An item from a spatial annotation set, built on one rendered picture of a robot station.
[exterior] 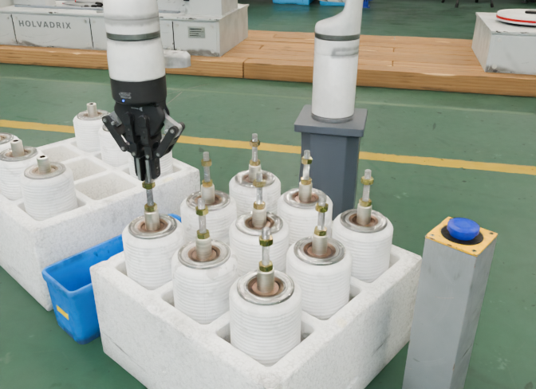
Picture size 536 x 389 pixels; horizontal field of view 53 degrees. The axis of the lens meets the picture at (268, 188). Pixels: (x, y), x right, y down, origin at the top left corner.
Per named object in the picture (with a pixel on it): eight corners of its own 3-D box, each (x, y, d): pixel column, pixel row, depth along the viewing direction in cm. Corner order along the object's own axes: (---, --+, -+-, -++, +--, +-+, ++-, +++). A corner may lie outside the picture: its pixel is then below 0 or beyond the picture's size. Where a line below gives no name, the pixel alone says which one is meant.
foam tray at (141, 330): (253, 260, 121) (253, 187, 114) (411, 339, 98) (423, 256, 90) (102, 351, 95) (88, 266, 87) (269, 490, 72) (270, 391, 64)
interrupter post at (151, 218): (155, 222, 86) (153, 205, 85) (163, 228, 85) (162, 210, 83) (142, 228, 85) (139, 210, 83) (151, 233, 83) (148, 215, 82)
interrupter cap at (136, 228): (159, 212, 90) (158, 208, 89) (187, 228, 85) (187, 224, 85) (119, 228, 85) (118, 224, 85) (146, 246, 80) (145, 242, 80)
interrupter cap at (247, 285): (269, 316, 66) (269, 311, 66) (224, 291, 70) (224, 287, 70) (305, 287, 71) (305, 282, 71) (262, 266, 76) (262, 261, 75)
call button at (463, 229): (453, 226, 74) (455, 213, 73) (482, 237, 71) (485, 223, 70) (439, 237, 71) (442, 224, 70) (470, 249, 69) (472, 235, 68)
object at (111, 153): (133, 184, 140) (125, 117, 132) (155, 196, 134) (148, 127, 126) (100, 196, 134) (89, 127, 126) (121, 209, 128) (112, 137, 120)
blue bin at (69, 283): (175, 258, 122) (171, 211, 117) (208, 278, 115) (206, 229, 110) (49, 322, 102) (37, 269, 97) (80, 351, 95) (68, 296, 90)
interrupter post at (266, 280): (266, 297, 69) (266, 276, 68) (252, 289, 71) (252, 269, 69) (278, 288, 71) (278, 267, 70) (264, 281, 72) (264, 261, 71)
